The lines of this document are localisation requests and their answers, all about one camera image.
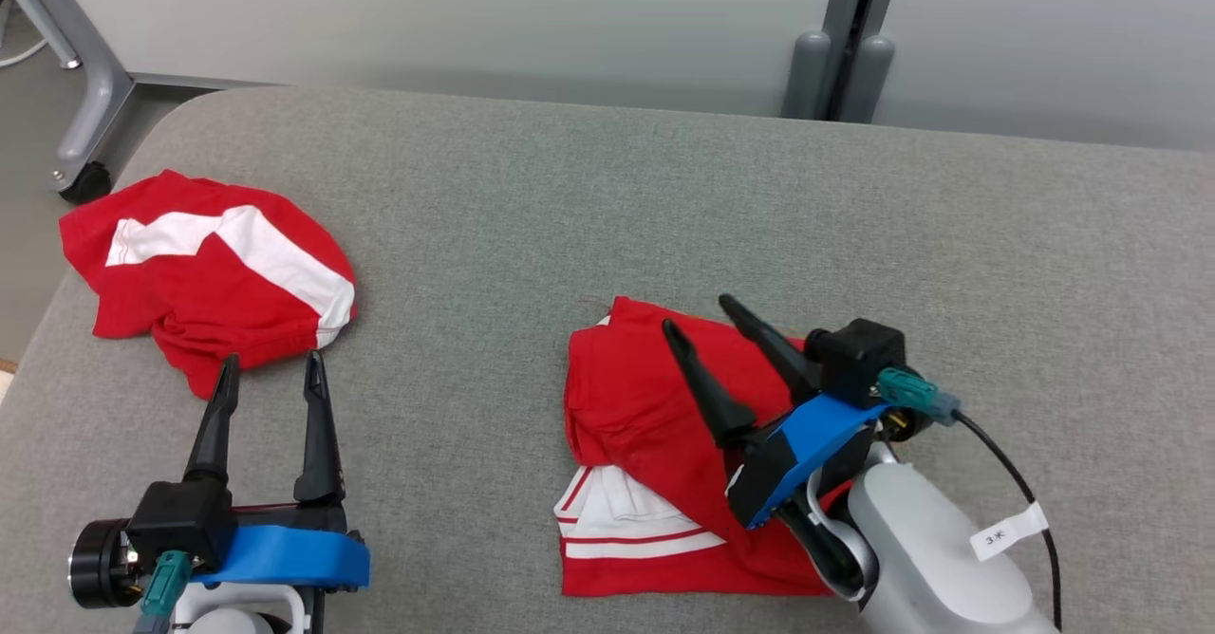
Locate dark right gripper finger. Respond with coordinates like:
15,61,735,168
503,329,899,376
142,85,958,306
719,294,822,405
662,318,757,450

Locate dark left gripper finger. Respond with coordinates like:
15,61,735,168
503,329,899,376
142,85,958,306
183,354,241,485
293,350,346,507

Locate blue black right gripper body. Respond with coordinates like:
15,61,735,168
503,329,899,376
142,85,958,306
726,392,922,531

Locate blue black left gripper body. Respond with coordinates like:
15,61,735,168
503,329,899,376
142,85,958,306
68,501,371,611

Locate red basketball jersey white sleeves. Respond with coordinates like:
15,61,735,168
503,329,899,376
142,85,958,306
553,295,855,599

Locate red shorts white stripe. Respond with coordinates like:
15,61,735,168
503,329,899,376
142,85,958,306
59,169,359,401

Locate black caster wheel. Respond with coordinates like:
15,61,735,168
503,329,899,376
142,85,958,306
59,161,113,205

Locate grey wheeled stand leg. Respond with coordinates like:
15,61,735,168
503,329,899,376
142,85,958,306
0,0,139,191

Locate teal right camera connector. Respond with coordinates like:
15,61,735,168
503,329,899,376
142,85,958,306
875,366,962,428

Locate teal camera connector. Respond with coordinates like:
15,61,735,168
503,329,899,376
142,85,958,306
131,550,194,634
875,366,962,428

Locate teal left camera connector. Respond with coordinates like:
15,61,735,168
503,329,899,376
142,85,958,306
131,550,194,634

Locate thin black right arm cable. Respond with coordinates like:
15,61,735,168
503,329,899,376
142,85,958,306
954,411,1062,630

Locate grey rounded post foot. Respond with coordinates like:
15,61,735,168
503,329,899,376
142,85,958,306
781,31,833,121
840,35,896,124

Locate white floor cable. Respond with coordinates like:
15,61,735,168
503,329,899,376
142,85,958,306
0,36,50,71

